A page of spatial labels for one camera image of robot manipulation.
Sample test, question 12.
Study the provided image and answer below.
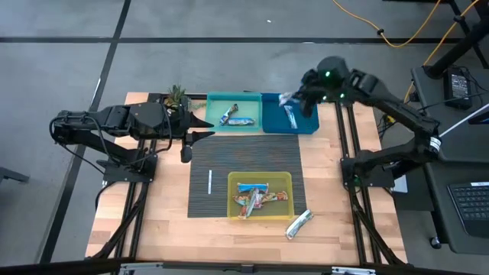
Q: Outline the white cable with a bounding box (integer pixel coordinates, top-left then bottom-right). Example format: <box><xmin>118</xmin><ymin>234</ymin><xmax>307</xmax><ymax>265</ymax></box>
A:
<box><xmin>438</xmin><ymin>102</ymin><xmax>489</xmax><ymax>139</ymax></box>

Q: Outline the green white granola bar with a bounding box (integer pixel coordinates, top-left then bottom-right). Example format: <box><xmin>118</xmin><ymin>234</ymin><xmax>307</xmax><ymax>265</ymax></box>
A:
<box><xmin>244</xmin><ymin>188</ymin><xmax>264</xmax><ymax>219</ymax></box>

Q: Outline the dark grey ribbed mat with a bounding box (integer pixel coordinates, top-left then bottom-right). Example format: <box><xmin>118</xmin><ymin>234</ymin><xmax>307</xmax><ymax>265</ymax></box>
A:
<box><xmin>186</xmin><ymin>134</ymin><xmax>309</xmax><ymax>219</ymax></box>

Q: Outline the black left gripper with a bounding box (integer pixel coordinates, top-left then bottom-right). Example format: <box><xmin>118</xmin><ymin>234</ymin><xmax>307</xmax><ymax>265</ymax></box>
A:
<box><xmin>164</xmin><ymin>108</ymin><xmax>216</xmax><ymax>146</ymax></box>

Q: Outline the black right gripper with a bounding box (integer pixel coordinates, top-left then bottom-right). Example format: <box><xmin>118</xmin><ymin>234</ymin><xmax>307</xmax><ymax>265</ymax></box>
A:
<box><xmin>293</xmin><ymin>75</ymin><xmax>326</xmax><ymax>118</ymax></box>

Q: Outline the grey furniture leg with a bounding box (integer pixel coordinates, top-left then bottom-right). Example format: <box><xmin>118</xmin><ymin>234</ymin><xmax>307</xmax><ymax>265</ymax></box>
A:
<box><xmin>0</xmin><ymin>167</ymin><xmax>31</xmax><ymax>185</ymax></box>

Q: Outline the white light blue granola bar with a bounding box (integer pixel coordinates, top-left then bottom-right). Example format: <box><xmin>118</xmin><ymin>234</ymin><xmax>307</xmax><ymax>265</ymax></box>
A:
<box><xmin>284</xmin><ymin>105</ymin><xmax>299</xmax><ymax>130</ymax></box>
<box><xmin>277</xmin><ymin>91</ymin><xmax>303</xmax><ymax>107</ymax></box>

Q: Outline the black aluminium table frame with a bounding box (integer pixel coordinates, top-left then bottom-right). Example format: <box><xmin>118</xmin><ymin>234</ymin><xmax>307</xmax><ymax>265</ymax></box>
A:
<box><xmin>0</xmin><ymin>90</ymin><xmax>489</xmax><ymax>275</ymax></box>

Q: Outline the red chocolate chip granola bar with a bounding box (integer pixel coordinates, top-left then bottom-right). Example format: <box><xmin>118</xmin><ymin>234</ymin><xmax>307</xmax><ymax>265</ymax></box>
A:
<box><xmin>236</xmin><ymin>204</ymin><xmax>254</xmax><ymax>221</ymax></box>
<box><xmin>232</xmin><ymin>193</ymin><xmax>253</xmax><ymax>206</ymax></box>
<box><xmin>263</xmin><ymin>190</ymin><xmax>290</xmax><ymax>202</ymax></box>

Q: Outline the yellow extension cable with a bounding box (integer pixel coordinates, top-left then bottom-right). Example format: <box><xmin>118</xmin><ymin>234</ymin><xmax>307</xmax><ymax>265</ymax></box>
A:
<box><xmin>385</xmin><ymin>0</ymin><xmax>482</xmax><ymax>125</ymax></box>
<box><xmin>331</xmin><ymin>0</ymin><xmax>443</xmax><ymax>49</ymax></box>

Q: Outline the black keyboard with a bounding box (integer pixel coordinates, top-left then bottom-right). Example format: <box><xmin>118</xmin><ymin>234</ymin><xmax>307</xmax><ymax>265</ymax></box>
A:
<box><xmin>446</xmin><ymin>181</ymin><xmax>489</xmax><ymax>240</ymax></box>

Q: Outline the blue plastic bin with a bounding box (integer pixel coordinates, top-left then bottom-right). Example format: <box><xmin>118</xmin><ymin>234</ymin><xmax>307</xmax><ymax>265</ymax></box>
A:
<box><xmin>261</xmin><ymin>92</ymin><xmax>321</xmax><ymax>135</ymax></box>

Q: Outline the black desk stand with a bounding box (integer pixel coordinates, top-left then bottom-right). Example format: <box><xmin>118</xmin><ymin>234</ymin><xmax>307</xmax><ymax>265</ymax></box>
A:
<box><xmin>424</xmin><ymin>0</ymin><xmax>489</xmax><ymax>79</ymax></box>

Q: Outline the black power brick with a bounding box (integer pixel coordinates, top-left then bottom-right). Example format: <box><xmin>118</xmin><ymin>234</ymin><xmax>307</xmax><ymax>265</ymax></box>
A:
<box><xmin>442</xmin><ymin>66</ymin><xmax>475</xmax><ymax>112</ymax></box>

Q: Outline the teal plastic bin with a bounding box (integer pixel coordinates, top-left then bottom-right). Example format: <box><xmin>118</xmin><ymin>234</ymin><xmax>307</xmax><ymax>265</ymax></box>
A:
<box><xmin>204</xmin><ymin>90</ymin><xmax>264</xmax><ymax>134</ymax></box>

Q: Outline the yellow translucent plastic bin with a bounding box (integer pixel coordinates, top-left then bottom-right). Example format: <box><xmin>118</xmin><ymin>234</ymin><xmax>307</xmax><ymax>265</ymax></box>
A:
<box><xmin>226</xmin><ymin>170</ymin><xmax>296</xmax><ymax>222</ymax></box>

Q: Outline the brown blue granola bar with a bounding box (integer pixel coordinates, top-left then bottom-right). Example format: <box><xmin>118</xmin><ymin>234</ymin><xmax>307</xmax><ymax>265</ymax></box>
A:
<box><xmin>219</xmin><ymin>102</ymin><xmax>240</xmax><ymax>126</ymax></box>
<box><xmin>225</xmin><ymin>117</ymin><xmax>256</xmax><ymax>127</ymax></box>

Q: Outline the black desk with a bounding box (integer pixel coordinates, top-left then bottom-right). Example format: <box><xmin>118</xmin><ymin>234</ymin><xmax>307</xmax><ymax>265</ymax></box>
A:
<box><xmin>410</xmin><ymin>64</ymin><xmax>489</xmax><ymax>256</ymax></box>

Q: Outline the potted succulent plant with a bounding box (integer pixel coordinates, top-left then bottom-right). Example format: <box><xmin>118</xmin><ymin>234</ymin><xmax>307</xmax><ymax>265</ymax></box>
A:
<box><xmin>163</xmin><ymin>83</ymin><xmax>207</xmax><ymax>114</ymax></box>

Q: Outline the silver white granola bar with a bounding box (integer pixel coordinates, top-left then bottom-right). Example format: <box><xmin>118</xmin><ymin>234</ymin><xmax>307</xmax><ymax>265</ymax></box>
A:
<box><xmin>284</xmin><ymin>209</ymin><xmax>315</xmax><ymax>241</ymax></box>

